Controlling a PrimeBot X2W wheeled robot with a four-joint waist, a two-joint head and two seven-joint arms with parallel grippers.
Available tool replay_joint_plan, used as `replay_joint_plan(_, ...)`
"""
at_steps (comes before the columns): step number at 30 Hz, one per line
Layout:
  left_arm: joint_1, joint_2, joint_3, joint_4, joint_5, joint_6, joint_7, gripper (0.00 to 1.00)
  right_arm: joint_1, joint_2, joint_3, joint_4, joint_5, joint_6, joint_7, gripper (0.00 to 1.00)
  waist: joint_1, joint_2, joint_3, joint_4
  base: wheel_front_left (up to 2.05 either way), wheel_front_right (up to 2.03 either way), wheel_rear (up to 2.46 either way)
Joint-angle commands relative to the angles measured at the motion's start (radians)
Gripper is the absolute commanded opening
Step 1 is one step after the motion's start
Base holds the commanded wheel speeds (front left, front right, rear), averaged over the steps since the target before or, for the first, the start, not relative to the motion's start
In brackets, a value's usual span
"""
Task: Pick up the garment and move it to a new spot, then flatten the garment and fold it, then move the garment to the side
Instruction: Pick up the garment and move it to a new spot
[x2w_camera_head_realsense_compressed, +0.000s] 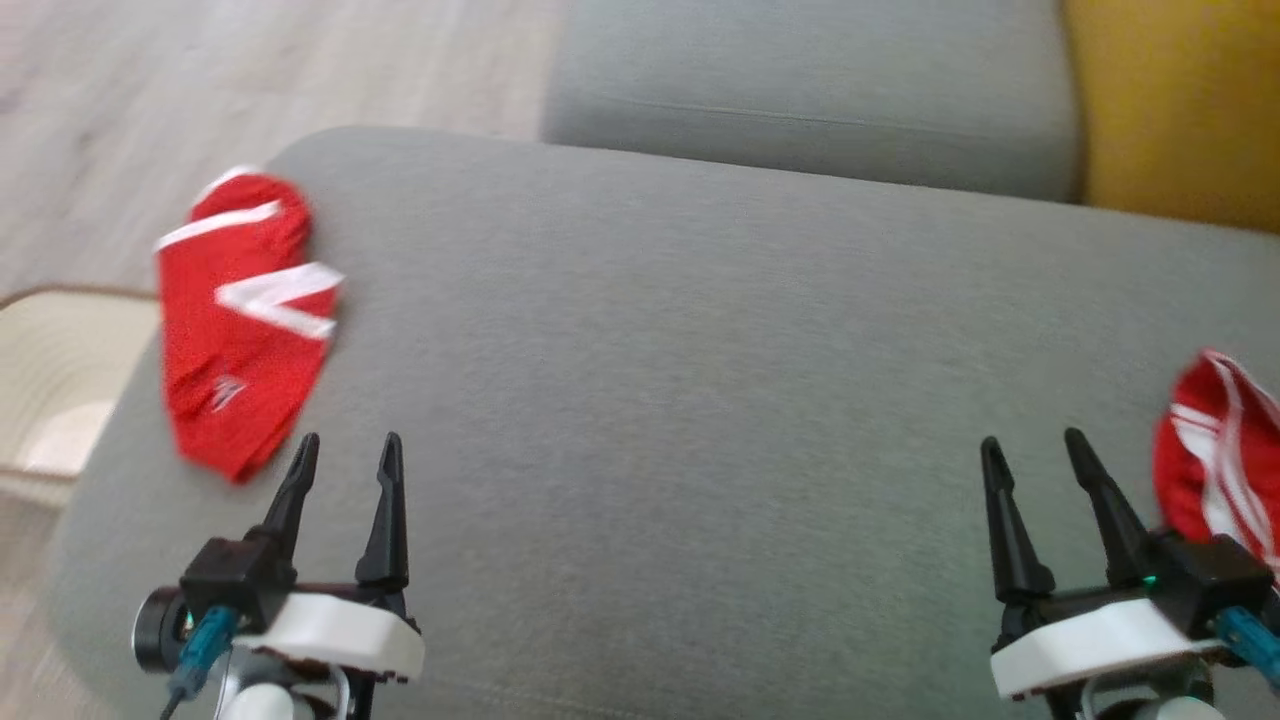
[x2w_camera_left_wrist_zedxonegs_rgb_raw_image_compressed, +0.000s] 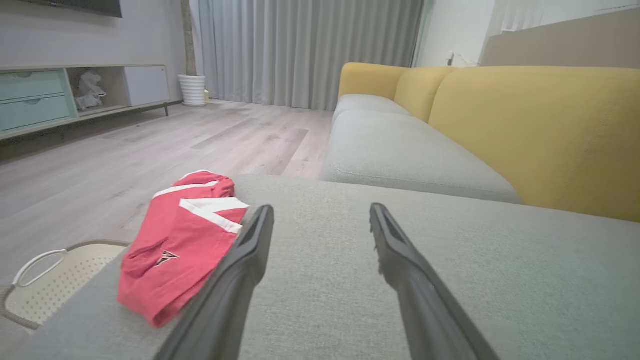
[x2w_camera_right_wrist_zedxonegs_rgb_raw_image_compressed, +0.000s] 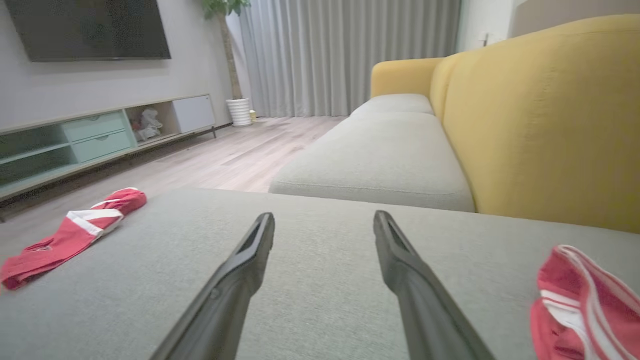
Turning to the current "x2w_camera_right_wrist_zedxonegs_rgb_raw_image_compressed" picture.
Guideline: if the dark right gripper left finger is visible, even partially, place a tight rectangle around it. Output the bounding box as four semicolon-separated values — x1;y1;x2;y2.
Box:
149;212;276;360

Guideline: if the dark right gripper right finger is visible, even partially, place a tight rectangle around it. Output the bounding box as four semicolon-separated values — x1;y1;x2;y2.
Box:
372;210;497;360

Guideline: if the large grey sofa seat cushion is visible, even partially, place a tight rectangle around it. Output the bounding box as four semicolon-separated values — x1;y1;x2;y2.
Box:
0;187;640;360

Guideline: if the red and white sports shirt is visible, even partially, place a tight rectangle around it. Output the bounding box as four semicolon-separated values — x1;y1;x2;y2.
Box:
0;187;148;292
529;244;640;360

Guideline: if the white ribbed plant pot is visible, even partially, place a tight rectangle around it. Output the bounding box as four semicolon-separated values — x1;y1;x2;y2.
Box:
225;97;253;128

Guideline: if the white plush toy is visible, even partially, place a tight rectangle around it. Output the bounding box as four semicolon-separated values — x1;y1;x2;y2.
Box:
134;106;164;144

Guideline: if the pale green television cabinet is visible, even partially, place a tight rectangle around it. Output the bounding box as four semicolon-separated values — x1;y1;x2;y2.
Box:
0;93;218;202

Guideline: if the yellow sofa back cushion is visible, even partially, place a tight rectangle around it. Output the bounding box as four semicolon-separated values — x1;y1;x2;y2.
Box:
429;14;640;235

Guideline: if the yellow sofa armrest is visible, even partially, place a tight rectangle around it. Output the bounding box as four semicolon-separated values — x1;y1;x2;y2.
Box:
370;56;446;99

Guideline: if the green indoor tree plant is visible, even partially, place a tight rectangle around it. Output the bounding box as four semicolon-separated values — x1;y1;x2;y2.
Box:
201;0;252;102

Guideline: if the grey pleated curtain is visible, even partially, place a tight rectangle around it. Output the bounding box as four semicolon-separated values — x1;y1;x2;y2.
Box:
227;0;464;119

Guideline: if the black flat screen television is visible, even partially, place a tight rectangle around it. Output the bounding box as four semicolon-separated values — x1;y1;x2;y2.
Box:
4;0;172;63

